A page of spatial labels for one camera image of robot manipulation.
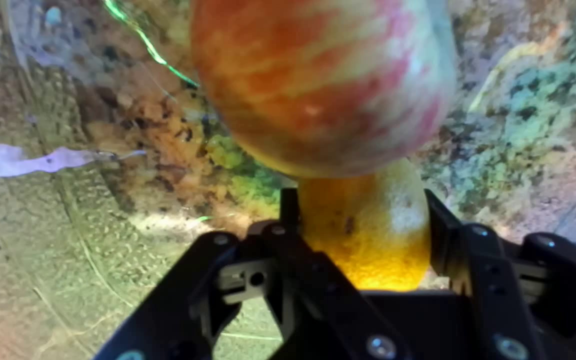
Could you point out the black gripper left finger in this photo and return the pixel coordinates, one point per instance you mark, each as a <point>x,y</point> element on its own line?
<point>289,208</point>

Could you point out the red yellow apple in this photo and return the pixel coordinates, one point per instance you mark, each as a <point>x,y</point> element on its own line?
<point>322,89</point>

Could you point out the green glass bowl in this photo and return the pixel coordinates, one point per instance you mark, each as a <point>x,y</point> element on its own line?
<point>110,163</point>

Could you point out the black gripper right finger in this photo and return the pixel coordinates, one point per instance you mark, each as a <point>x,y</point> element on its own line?
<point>448,258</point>

